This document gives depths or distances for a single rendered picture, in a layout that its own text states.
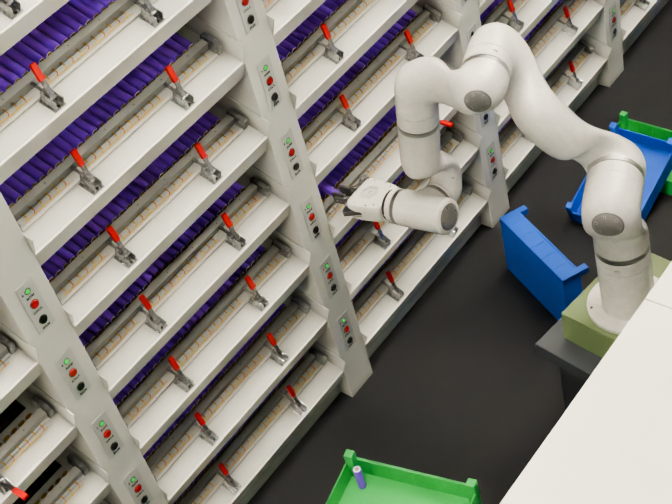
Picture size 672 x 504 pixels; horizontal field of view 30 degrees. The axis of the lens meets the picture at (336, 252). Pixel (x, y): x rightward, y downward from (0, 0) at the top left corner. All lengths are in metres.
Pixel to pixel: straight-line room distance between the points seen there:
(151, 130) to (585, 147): 0.87
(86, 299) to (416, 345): 1.21
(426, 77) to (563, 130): 0.29
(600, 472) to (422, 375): 2.34
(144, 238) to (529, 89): 0.83
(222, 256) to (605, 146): 0.85
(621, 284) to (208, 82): 1.00
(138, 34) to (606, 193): 0.98
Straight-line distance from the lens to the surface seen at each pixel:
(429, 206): 2.78
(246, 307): 2.91
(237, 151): 2.69
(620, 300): 2.85
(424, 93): 2.54
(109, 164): 2.44
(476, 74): 2.44
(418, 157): 2.67
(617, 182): 2.61
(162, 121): 2.50
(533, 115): 2.54
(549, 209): 3.72
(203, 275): 2.73
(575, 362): 2.96
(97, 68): 2.34
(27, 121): 2.28
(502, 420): 3.23
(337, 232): 3.03
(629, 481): 1.02
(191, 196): 2.62
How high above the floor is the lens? 2.57
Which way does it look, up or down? 44 degrees down
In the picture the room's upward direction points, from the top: 17 degrees counter-clockwise
